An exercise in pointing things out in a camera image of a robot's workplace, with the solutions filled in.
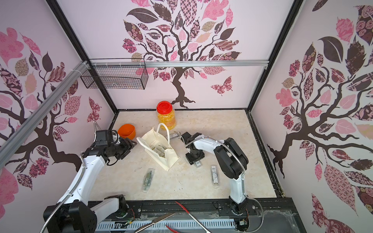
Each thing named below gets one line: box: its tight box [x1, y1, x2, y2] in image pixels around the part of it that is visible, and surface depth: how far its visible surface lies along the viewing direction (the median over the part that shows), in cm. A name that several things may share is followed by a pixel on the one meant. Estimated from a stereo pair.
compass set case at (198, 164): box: [194, 160, 203, 169], surface depth 89 cm
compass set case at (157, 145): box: [151, 141, 162, 150], surface depth 100 cm
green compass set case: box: [142, 167, 155, 193], surface depth 85 cm
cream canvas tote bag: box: [136, 122, 180, 172], surface depth 90 cm
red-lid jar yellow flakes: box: [156, 100, 176, 131], surface depth 99 cm
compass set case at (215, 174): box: [210, 164, 221, 189], surface depth 85 cm
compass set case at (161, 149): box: [157, 144, 166, 155], surface depth 97 cm
